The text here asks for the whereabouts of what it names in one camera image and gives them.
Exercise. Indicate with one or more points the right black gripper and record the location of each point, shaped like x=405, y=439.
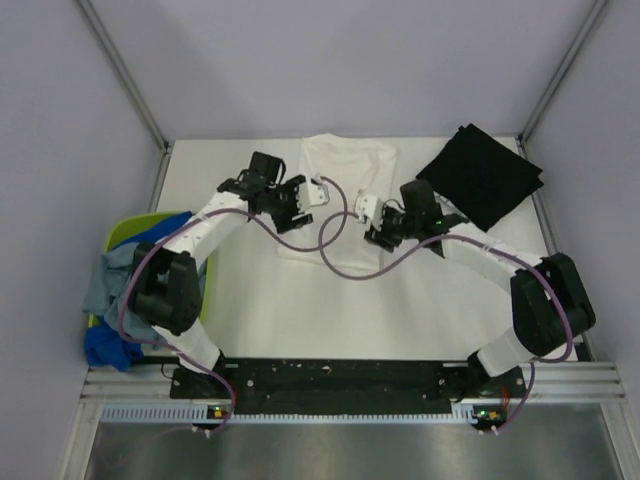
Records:
x=380, y=237

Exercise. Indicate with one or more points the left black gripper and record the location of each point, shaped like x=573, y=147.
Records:
x=284, y=222

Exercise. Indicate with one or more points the white floral t shirt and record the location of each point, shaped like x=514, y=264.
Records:
x=358, y=166

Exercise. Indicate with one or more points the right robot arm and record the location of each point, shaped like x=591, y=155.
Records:
x=549, y=303

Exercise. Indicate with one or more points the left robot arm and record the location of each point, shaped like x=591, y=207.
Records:
x=232, y=206

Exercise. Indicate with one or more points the folded black t shirt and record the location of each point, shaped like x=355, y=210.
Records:
x=482, y=178

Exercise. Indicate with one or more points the green plastic basket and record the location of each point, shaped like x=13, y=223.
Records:
x=115, y=235

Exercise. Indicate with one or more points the grey blue t shirt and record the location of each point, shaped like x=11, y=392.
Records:
x=154, y=303

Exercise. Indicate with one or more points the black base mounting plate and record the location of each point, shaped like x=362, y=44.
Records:
x=344, y=387

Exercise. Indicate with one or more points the royal blue t shirt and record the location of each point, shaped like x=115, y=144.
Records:
x=103, y=349

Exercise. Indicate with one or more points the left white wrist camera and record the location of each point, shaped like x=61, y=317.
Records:
x=312, y=193

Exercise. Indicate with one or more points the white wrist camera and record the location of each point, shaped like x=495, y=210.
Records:
x=312, y=193
x=368, y=208

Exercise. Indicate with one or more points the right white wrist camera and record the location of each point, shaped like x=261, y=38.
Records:
x=368, y=208

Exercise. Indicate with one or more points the right aluminium frame post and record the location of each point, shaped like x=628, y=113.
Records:
x=587, y=29

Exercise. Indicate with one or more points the aluminium frame post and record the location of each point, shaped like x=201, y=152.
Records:
x=587, y=29
x=121, y=72

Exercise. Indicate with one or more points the left aluminium frame post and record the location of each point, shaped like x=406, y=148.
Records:
x=121, y=72

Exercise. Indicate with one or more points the slotted cable duct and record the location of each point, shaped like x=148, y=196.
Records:
x=202, y=414

